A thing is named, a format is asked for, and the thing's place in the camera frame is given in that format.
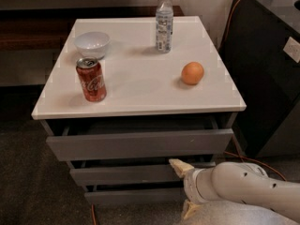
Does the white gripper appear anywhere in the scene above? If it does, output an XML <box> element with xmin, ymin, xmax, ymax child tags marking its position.
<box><xmin>169</xmin><ymin>158</ymin><xmax>216</xmax><ymax>220</ymax></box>

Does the grey drawer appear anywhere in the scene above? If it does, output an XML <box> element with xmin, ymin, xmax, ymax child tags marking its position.
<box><xmin>47</xmin><ymin>128</ymin><xmax>233</xmax><ymax>161</ymax></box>
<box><xmin>84</xmin><ymin>180</ymin><xmax>187</xmax><ymax>205</ymax></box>
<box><xmin>70</xmin><ymin>157</ymin><xmax>179</xmax><ymax>187</ymax></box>

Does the red coke can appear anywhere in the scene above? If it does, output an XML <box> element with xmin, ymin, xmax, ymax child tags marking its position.
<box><xmin>76</xmin><ymin>57</ymin><xmax>107</xmax><ymax>102</ymax></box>

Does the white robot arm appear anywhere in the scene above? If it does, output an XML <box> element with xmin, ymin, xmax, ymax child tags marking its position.
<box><xmin>169</xmin><ymin>158</ymin><xmax>300</xmax><ymax>222</ymax></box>

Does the grey bottom drawer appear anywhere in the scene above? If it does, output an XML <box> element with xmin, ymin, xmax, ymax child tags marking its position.
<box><xmin>84</xmin><ymin>180</ymin><xmax>187</xmax><ymax>205</ymax></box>

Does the grey top drawer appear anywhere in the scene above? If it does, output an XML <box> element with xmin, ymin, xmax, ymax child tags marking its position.
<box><xmin>47</xmin><ymin>128</ymin><xmax>233</xmax><ymax>161</ymax></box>

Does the white top drawer cabinet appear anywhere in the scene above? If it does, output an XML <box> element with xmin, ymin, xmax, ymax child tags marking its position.
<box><xmin>31</xmin><ymin>15</ymin><xmax>248</xmax><ymax>161</ymax></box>

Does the orange fruit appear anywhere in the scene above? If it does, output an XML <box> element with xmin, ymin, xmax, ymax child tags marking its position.
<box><xmin>181</xmin><ymin>62</ymin><xmax>204</xmax><ymax>85</ymax></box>

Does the white bowl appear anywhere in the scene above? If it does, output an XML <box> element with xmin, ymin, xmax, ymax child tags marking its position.
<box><xmin>74</xmin><ymin>32</ymin><xmax>111</xmax><ymax>59</ymax></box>

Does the clear plastic water bottle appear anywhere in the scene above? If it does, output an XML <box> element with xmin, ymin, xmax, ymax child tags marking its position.
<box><xmin>156</xmin><ymin>0</ymin><xmax>173</xmax><ymax>53</ymax></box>

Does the dark counter cabinet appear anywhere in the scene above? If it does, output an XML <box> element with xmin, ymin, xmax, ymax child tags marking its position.
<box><xmin>219</xmin><ymin>0</ymin><xmax>300</xmax><ymax>157</ymax></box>

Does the dark wooden bench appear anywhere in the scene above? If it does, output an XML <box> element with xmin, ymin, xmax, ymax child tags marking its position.
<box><xmin>0</xmin><ymin>5</ymin><xmax>185</xmax><ymax>52</ymax></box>

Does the white wall outlet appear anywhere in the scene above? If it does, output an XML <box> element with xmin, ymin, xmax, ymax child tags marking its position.
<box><xmin>283</xmin><ymin>37</ymin><xmax>300</xmax><ymax>63</ymax></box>

